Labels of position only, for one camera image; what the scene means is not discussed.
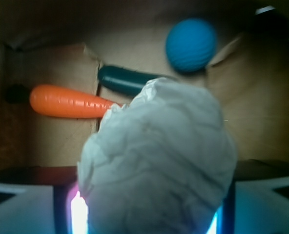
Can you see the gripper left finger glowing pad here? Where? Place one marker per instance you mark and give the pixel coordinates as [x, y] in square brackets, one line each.
[41, 200]

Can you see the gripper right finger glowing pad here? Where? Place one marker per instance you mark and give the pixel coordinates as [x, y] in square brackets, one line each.
[257, 201]

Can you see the white paper ball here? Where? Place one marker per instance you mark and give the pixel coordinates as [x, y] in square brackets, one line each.
[161, 165]

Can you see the orange plastic toy carrot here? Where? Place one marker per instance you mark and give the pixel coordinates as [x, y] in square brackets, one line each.
[56, 101]

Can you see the brown paper bag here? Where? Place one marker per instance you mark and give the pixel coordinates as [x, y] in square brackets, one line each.
[64, 42]

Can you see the dark green toy cucumber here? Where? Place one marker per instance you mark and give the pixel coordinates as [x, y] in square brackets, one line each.
[125, 81]

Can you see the blue dimpled ball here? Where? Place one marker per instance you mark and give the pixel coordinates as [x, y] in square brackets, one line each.
[190, 45]

